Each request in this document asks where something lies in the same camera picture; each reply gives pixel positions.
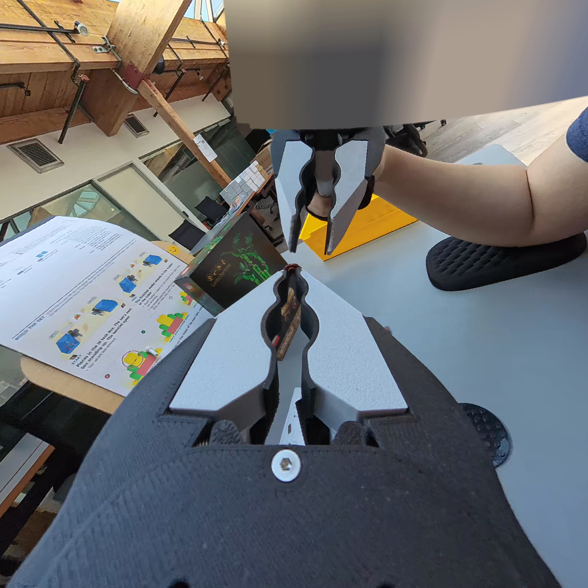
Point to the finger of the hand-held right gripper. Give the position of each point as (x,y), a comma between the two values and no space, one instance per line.
(289,174)
(356,170)

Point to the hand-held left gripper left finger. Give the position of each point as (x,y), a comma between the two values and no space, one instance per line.
(225,353)

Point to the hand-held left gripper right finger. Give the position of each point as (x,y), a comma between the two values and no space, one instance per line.
(353,363)

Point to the brown toy brick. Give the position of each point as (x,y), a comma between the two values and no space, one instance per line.
(291,268)

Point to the person's right forearm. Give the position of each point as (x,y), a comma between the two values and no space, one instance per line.
(459,197)

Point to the grey desk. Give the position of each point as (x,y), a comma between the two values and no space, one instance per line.
(459,349)

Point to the person's right hand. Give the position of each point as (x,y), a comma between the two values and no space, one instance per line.
(319,206)

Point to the stack of white boxes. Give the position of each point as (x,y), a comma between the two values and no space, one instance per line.
(246,183)

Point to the yellow plastic bin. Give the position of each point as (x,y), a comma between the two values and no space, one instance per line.
(367,220)

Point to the dark bamboo print box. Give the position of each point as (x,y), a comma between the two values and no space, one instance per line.
(229,271)

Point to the white printed paper sheet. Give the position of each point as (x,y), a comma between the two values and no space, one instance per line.
(288,422)

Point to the round black pad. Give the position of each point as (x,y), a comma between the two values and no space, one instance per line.
(491,432)

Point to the illustrated instruction sheet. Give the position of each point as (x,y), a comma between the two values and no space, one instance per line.
(78,294)

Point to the black wrist rest pad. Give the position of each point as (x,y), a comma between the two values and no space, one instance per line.
(500,264)

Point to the wall vent grille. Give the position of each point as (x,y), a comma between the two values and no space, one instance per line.
(34,155)
(136,125)

